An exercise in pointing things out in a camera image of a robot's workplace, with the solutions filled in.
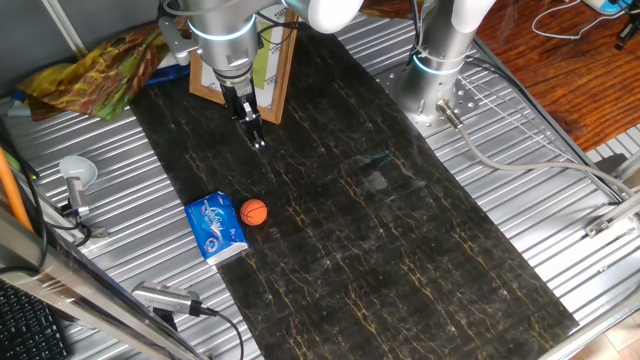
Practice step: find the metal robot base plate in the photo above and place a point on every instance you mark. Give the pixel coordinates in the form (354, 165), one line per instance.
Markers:
(462, 105)

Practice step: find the colourful crumpled cloth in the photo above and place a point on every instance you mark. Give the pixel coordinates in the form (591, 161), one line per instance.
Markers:
(100, 75)

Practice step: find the metal corner bracket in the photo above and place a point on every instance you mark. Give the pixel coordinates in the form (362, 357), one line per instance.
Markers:
(612, 215)

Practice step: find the toy basketball hoop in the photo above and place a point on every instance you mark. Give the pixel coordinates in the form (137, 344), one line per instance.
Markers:
(280, 90)

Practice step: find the blue plastic bag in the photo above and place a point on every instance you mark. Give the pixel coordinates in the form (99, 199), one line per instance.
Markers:
(167, 75)

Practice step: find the orange pole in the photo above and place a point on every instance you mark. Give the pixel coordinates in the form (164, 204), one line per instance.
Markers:
(12, 192)

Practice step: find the black keyboard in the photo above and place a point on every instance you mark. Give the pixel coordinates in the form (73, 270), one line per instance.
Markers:
(27, 325)

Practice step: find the black marble pattern mat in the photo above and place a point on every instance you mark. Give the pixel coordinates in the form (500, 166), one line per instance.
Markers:
(360, 240)

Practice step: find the grey diagonal strut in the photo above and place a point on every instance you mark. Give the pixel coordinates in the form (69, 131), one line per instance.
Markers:
(65, 27)

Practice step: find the metal camera bracket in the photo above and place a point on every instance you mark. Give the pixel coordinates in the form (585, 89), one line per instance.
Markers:
(92, 231)

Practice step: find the orange mini basketball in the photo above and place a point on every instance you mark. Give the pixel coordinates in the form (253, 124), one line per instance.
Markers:
(253, 212)

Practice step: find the silver depth camera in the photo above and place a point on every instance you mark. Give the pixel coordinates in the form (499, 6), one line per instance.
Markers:
(77, 195)
(165, 296)

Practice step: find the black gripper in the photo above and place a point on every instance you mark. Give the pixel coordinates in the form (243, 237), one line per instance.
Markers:
(241, 100)

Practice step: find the white plastic ladle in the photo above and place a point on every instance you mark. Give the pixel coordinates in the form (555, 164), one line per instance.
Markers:
(77, 167)

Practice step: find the aluminium frame beam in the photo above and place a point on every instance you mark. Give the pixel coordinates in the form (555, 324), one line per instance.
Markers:
(75, 285)

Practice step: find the colourful patterned foil bag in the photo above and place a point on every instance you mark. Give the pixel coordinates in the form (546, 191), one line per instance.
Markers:
(387, 7)

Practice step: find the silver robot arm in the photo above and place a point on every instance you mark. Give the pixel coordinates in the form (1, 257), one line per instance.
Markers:
(225, 40)

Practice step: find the blue tissue pack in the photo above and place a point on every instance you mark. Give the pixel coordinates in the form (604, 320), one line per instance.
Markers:
(215, 227)

